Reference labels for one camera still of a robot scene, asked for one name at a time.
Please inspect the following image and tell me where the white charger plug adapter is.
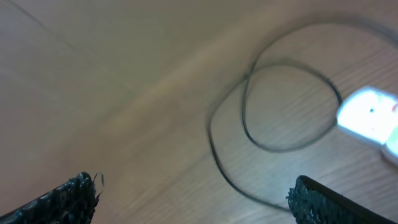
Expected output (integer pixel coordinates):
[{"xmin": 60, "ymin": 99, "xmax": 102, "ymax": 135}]
[{"xmin": 381, "ymin": 124, "xmax": 397, "ymax": 167}]

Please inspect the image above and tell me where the white power strip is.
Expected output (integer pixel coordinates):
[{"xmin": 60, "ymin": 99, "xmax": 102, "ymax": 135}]
[{"xmin": 336, "ymin": 86, "xmax": 397, "ymax": 145}]

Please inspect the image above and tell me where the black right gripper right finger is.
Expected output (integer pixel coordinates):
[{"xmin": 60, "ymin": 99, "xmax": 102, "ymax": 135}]
[{"xmin": 287, "ymin": 175, "xmax": 396, "ymax": 224}]

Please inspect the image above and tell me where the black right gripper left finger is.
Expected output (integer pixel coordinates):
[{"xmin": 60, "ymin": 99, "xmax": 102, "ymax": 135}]
[{"xmin": 1, "ymin": 172, "xmax": 100, "ymax": 224}]

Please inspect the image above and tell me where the black USB charging cable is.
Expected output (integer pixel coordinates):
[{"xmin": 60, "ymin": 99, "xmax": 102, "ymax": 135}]
[{"xmin": 206, "ymin": 18, "xmax": 398, "ymax": 214}]

